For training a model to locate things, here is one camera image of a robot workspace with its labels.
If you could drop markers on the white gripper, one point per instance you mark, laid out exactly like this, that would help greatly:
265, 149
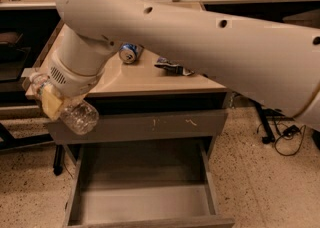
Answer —
74, 80

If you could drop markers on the open grey middle drawer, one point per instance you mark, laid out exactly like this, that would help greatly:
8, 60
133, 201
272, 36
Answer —
144, 184

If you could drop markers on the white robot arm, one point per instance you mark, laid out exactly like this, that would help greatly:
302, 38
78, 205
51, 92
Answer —
275, 64

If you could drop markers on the clear plastic water bottle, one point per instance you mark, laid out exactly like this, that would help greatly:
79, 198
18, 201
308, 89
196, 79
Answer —
77, 114

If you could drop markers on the closed grey top drawer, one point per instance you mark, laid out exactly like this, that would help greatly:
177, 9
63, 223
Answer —
145, 126

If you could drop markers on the grey drawer cabinet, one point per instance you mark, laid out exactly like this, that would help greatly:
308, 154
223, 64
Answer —
142, 88

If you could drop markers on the blue soda can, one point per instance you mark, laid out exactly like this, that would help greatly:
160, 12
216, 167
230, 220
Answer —
130, 53

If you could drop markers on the blue chip bag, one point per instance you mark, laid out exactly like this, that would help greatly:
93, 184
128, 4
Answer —
178, 69

